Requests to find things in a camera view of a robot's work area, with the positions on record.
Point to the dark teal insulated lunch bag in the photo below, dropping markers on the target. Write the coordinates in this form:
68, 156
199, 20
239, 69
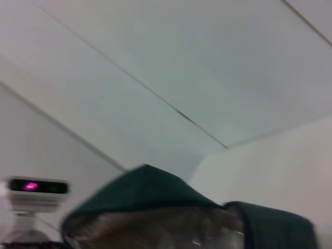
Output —
145, 192

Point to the white robot neck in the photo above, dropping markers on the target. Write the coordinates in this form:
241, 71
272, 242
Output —
28, 228

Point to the white robot head camera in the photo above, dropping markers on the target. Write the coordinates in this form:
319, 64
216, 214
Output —
39, 192

